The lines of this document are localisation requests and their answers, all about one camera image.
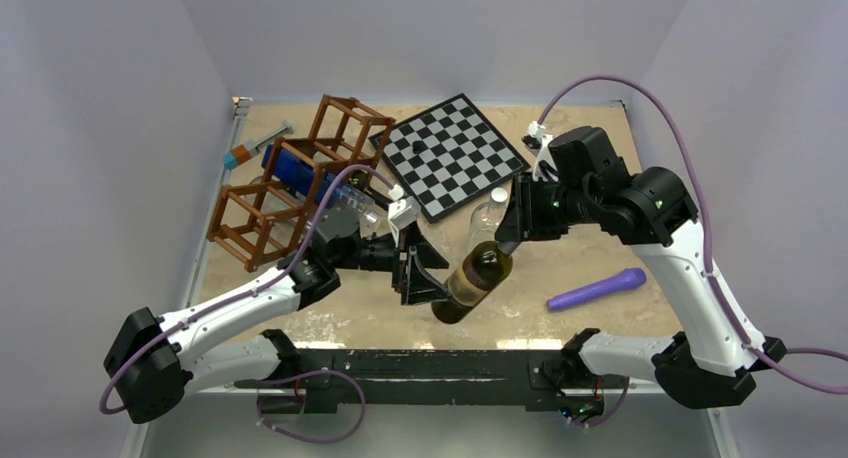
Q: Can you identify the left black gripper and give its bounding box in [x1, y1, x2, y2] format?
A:
[332, 219, 451, 304]

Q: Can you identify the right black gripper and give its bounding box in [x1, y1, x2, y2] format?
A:
[496, 169, 598, 240]

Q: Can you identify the clear bottle silver cap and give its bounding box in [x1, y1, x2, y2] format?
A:
[467, 187, 509, 252]

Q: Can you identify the olive wine bottle tan label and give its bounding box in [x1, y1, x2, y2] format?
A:
[431, 240, 519, 324]

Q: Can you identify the blue square bottle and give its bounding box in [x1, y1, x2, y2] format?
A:
[272, 150, 380, 228]

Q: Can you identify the clear glass bottle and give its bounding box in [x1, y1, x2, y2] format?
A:
[248, 176, 302, 223]

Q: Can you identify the brown wooden wine rack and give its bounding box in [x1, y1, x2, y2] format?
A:
[206, 95, 396, 272]

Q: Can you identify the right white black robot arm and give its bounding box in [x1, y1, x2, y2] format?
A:
[495, 126, 787, 409]

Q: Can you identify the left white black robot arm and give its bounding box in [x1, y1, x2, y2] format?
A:
[98, 210, 449, 424]

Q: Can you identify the black white checkerboard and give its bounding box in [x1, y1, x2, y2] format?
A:
[382, 93, 530, 223]

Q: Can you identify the purple toy microphone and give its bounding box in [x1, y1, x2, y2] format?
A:
[546, 268, 647, 312]

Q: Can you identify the blue orange syringe toy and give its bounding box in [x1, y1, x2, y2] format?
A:
[223, 121, 293, 171]

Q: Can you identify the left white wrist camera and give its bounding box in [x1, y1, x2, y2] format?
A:
[387, 184, 420, 244]

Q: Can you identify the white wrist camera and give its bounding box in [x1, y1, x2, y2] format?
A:
[522, 121, 558, 182]
[387, 184, 420, 244]

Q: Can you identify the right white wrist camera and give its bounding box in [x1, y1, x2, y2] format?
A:
[522, 121, 558, 182]

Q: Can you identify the purple loop cable at base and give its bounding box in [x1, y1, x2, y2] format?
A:
[256, 368, 368, 445]

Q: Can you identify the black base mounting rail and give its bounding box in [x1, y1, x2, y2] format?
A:
[235, 349, 623, 414]

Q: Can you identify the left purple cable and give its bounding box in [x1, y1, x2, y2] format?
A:
[99, 164, 399, 417]

